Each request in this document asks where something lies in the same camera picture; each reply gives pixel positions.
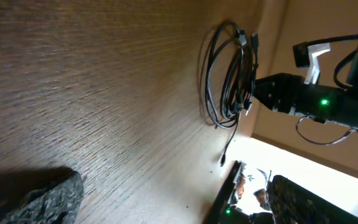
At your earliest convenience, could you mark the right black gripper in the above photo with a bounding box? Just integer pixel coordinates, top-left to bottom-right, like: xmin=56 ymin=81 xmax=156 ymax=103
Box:
xmin=254 ymin=73 xmax=303 ymax=113

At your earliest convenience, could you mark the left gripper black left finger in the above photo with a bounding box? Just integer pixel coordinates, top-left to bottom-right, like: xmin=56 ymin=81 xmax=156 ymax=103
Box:
xmin=0 ymin=171 xmax=84 ymax=224

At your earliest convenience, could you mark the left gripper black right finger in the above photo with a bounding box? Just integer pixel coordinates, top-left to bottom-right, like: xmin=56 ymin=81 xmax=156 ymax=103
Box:
xmin=266 ymin=175 xmax=358 ymax=224

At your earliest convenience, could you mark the black cable bundle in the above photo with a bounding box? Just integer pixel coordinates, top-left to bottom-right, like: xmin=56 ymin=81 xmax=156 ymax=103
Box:
xmin=204 ymin=21 xmax=260 ymax=167

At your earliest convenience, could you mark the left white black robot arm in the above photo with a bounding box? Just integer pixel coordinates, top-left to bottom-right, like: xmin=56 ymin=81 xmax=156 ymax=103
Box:
xmin=0 ymin=161 xmax=358 ymax=224

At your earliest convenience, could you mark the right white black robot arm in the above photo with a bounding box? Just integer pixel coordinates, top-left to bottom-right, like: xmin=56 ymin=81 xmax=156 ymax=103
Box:
xmin=254 ymin=47 xmax=358 ymax=139

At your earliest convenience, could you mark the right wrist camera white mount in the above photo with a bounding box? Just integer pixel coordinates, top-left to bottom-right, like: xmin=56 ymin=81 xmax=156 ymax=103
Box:
xmin=293 ymin=42 xmax=331 ymax=85

